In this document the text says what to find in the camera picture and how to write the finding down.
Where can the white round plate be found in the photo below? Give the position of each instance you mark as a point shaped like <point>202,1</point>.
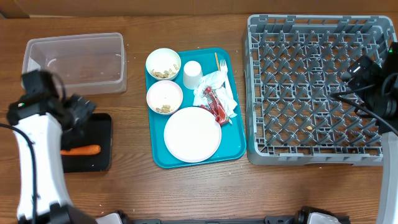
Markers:
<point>192,135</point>

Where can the wooden chopstick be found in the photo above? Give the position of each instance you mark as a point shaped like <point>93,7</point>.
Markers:
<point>217,61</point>

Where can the white plastic fork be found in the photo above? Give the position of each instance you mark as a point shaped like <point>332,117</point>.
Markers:
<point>224,68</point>

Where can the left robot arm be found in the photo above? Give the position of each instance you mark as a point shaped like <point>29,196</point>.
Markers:
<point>39,121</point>

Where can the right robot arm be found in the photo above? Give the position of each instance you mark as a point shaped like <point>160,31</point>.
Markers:
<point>373,94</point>

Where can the white bowl with nuts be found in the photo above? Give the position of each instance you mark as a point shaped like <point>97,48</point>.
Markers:
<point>163,64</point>

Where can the white napkin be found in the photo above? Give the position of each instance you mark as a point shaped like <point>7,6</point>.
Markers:
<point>216,81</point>

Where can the black plastic tray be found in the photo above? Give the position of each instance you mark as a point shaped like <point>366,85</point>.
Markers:
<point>97,131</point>

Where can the grey dishwasher rack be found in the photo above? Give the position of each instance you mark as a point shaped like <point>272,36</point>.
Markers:
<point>292,65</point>

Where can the orange carrot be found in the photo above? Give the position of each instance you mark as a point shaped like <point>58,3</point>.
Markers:
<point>82,151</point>

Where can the white paper cup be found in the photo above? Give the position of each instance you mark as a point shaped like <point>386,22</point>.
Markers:
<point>192,74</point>

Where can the pink bowl with crumbs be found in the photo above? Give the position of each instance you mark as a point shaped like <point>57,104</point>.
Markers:
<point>164,97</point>

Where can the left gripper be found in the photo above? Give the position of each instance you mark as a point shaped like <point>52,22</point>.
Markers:
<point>81,106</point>

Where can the teal serving tray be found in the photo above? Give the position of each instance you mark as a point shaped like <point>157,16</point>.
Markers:
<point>233,141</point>

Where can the red snack wrapper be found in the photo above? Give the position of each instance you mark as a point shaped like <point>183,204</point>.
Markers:
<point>214,106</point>

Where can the clear plastic bin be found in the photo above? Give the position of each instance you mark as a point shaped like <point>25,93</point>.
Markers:
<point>88,64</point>

